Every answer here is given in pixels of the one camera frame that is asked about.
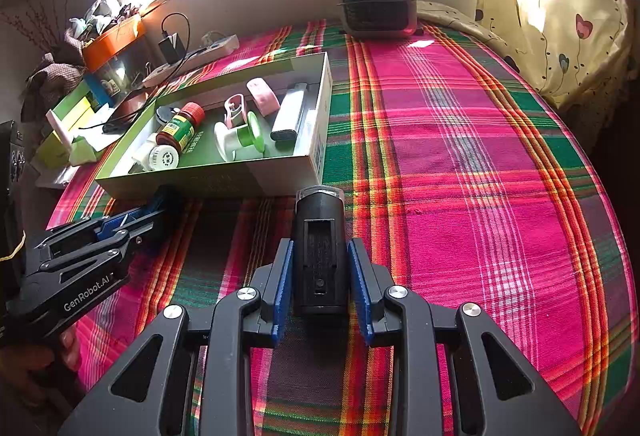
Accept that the white green thread spool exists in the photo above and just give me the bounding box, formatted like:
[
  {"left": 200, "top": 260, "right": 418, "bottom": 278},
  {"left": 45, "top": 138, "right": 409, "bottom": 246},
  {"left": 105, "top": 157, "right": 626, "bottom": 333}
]
[{"left": 214, "top": 111, "right": 266, "bottom": 162}]

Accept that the black rectangular device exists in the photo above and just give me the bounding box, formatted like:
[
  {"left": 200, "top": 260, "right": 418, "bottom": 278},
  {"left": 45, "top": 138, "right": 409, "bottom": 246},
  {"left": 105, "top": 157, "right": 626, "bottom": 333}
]
[{"left": 292, "top": 185, "right": 349, "bottom": 316}]

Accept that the pink oval case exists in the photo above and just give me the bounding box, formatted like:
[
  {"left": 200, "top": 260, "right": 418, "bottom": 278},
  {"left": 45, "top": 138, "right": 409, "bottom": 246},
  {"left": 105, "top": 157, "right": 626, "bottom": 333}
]
[{"left": 246, "top": 78, "right": 280, "bottom": 116}]

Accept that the black plug adapter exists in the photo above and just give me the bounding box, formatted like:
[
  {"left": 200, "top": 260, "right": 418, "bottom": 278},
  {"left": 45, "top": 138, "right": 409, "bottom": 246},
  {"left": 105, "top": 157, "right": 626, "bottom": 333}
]
[{"left": 158, "top": 32, "right": 186, "bottom": 66}]

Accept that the heart pattern curtain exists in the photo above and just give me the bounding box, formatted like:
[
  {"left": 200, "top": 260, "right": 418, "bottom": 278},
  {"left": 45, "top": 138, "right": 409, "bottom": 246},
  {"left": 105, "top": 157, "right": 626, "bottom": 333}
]
[{"left": 418, "top": 0, "right": 634, "bottom": 118}]

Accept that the green cardboard tray box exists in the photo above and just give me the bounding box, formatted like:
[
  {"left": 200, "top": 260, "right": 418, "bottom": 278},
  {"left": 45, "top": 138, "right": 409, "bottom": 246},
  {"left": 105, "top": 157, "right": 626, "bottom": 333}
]
[{"left": 96, "top": 54, "right": 333, "bottom": 199}]

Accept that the plaid blanket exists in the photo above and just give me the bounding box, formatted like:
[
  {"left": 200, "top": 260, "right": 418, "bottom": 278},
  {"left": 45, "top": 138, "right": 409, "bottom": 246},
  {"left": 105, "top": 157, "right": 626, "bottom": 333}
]
[{"left": 76, "top": 21, "right": 639, "bottom": 435}]

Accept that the white power strip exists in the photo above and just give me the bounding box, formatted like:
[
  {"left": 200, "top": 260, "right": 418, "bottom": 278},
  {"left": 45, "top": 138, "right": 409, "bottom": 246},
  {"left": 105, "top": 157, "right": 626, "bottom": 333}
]
[{"left": 142, "top": 34, "right": 240, "bottom": 88}]

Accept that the white black lighter bar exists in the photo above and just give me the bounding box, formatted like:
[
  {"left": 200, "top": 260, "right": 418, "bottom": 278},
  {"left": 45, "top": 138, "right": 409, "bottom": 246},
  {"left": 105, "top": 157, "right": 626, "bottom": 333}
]
[{"left": 270, "top": 83, "right": 308, "bottom": 142}]

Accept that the orange storage box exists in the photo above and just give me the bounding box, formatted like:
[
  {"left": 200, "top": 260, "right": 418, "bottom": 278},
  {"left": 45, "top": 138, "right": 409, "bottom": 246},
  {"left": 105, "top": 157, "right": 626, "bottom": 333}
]
[{"left": 81, "top": 14, "right": 145, "bottom": 72}]

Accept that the yellow green box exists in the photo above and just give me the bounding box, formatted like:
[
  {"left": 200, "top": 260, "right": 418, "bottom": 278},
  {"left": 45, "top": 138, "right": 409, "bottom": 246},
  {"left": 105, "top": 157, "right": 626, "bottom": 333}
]
[{"left": 36, "top": 81, "right": 96, "bottom": 168}]

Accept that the white tape roll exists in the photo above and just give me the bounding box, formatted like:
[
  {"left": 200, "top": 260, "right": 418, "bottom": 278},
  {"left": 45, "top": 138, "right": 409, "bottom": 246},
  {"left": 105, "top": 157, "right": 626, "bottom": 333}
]
[{"left": 132, "top": 135, "right": 179, "bottom": 172}]

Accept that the black charging cable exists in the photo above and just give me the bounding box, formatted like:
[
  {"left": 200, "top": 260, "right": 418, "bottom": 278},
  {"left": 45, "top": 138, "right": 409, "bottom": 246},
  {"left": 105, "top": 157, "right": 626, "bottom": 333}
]
[{"left": 77, "top": 11, "right": 202, "bottom": 132}]

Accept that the black round dish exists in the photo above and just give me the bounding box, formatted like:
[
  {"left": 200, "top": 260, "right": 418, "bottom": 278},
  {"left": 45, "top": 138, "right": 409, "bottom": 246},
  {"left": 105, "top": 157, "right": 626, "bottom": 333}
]
[{"left": 155, "top": 106, "right": 179, "bottom": 126}]

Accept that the left hand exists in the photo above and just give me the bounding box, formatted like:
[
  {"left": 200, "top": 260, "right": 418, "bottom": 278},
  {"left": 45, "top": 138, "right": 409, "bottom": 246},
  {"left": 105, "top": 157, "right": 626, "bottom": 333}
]
[{"left": 1, "top": 324, "right": 81, "bottom": 407}]

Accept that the red cap medicine bottle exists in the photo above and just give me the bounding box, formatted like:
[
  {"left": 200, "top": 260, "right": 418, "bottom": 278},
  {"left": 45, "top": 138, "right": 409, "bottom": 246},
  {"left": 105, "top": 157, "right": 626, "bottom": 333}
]
[{"left": 156, "top": 101, "right": 205, "bottom": 154}]

